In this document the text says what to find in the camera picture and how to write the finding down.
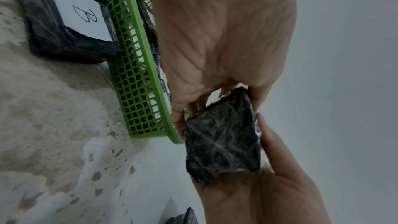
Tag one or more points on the person's right hand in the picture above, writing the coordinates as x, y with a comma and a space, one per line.
264, 198

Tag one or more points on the person's left hand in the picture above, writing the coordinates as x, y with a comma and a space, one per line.
224, 33

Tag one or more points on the black plastic-wrapped square packet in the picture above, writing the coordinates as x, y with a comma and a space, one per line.
222, 139

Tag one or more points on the black wrapped packet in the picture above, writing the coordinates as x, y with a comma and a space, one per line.
185, 217
162, 75
146, 21

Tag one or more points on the green plastic mesh basket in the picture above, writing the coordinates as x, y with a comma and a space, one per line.
133, 75

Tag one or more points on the white paper label sheet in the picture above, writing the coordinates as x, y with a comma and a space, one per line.
79, 9

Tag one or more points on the black wrapped tray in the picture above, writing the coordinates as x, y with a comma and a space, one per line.
46, 33

